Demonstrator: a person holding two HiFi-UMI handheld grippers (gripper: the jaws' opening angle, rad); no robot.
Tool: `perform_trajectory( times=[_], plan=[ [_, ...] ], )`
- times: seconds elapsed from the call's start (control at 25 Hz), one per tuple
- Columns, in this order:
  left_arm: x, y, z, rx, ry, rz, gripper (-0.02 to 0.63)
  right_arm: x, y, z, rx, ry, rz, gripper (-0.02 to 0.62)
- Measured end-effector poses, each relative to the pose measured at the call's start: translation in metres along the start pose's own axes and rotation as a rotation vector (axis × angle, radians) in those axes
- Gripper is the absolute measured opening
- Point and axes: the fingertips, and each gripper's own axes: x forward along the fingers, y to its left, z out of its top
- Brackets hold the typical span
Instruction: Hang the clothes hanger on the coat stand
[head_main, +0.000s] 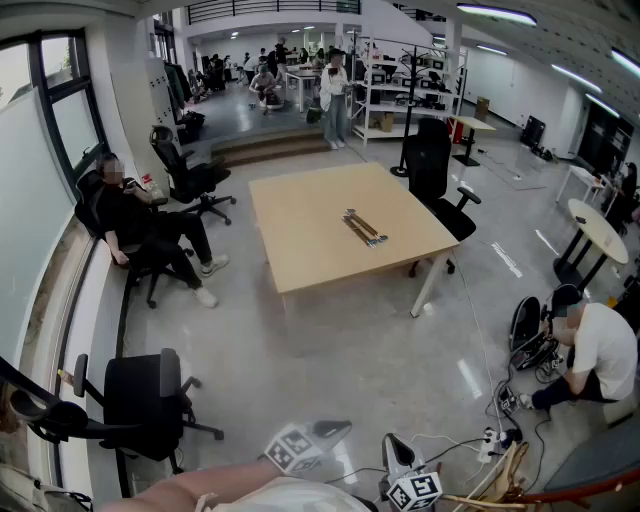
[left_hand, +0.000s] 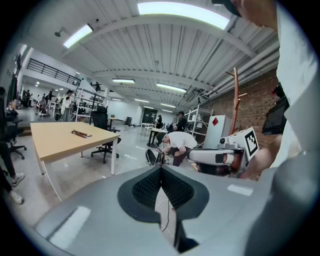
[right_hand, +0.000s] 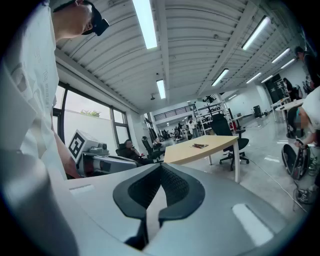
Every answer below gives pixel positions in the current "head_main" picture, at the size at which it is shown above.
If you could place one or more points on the black balcony railing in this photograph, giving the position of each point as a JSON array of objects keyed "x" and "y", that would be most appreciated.
[{"x": 275, "y": 7}]

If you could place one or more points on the pile of black equipment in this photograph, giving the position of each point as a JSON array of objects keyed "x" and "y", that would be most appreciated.
[{"x": 630, "y": 305}]

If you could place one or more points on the clear plastic bottle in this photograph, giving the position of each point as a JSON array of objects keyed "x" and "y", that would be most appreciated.
[{"x": 157, "y": 191}]

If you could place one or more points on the white locker panel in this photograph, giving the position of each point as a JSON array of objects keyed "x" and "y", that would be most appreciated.
[{"x": 160, "y": 95}]

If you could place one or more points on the white shelving with equipment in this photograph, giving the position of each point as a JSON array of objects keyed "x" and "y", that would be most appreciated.
[{"x": 385, "y": 106}]

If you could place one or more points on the yellow top desk black leg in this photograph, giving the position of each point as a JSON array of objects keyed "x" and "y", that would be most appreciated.
[{"x": 472, "y": 122}]

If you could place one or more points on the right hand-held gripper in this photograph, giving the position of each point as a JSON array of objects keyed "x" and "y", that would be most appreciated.
[{"x": 412, "y": 490}]

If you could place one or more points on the small charger device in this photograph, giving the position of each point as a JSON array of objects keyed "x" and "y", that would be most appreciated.
[{"x": 509, "y": 400}]

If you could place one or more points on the white power strip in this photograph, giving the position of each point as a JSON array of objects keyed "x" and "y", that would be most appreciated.
[{"x": 487, "y": 447}]

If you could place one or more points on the black oval case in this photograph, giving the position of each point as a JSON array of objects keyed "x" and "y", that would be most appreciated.
[{"x": 525, "y": 325}]

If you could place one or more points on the black coat stand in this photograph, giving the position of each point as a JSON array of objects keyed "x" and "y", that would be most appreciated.
[{"x": 406, "y": 125}]

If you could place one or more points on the black electronic rig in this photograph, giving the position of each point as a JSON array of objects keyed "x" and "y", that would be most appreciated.
[{"x": 532, "y": 352}]

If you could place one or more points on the black office chair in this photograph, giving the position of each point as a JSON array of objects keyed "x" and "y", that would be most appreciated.
[
  {"x": 192, "y": 182},
  {"x": 140, "y": 395},
  {"x": 55, "y": 420},
  {"x": 87, "y": 200},
  {"x": 430, "y": 165}
]

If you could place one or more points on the black flat case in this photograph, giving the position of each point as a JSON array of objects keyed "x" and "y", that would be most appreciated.
[{"x": 532, "y": 130}]

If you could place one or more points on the black glass cabinet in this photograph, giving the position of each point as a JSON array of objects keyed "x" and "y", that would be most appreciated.
[{"x": 602, "y": 140}]

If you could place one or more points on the beige cloth bag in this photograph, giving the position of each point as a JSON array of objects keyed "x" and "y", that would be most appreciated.
[{"x": 20, "y": 490}]

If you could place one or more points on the black framed window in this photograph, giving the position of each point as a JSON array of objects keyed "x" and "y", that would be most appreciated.
[{"x": 30, "y": 175}]

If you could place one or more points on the person's white t-shirt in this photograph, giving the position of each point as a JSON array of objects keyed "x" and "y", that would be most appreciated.
[{"x": 290, "y": 497}]

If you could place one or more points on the long white table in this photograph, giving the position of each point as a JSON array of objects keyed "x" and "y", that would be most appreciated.
[{"x": 302, "y": 75}]

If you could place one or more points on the ceiling light tube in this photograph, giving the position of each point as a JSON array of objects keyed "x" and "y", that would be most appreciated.
[
  {"x": 577, "y": 77},
  {"x": 492, "y": 50},
  {"x": 627, "y": 62},
  {"x": 602, "y": 105},
  {"x": 495, "y": 12}
]

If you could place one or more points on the dark green bag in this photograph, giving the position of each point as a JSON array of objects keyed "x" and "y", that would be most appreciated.
[{"x": 314, "y": 114}]

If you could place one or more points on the group of people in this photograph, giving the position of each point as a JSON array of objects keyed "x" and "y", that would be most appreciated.
[{"x": 280, "y": 55}]

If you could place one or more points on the round cream table black base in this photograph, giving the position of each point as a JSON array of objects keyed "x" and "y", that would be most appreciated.
[{"x": 597, "y": 230}]

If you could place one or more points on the pile of black bags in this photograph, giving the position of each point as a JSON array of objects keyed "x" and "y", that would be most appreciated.
[{"x": 190, "y": 122}]

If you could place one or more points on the small white desk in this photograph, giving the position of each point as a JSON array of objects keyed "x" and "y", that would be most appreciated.
[{"x": 580, "y": 174}]

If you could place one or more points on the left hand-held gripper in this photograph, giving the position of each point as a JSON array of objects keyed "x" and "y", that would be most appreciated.
[{"x": 292, "y": 447}]

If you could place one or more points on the person's left forearm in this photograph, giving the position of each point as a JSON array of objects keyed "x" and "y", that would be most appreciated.
[{"x": 200, "y": 482}]

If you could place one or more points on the rack of hanging clothes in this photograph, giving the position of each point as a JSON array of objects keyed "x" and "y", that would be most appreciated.
[{"x": 177, "y": 85}]

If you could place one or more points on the brown wooden coat rack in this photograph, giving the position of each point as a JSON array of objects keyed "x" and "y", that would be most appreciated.
[{"x": 590, "y": 486}]

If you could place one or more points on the clear bottle red label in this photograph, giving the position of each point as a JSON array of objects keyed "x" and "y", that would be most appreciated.
[{"x": 147, "y": 179}]

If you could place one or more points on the cardboard box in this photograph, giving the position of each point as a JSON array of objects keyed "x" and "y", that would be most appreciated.
[
  {"x": 384, "y": 122},
  {"x": 482, "y": 107}
]

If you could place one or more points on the wooden steps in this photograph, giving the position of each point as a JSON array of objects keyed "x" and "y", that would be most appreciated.
[{"x": 270, "y": 147}]

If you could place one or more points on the white table leg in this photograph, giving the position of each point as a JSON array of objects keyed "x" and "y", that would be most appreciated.
[{"x": 430, "y": 285}]

